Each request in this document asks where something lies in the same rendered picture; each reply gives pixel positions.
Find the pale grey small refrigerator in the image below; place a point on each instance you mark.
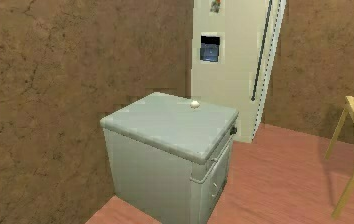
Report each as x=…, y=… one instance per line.
x=158, y=150

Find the small white egg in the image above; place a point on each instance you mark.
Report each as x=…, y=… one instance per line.
x=194, y=104

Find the colourful fridge magnet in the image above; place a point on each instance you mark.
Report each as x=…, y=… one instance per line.
x=215, y=5

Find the cream tall refrigerator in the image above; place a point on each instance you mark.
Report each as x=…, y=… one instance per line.
x=231, y=73

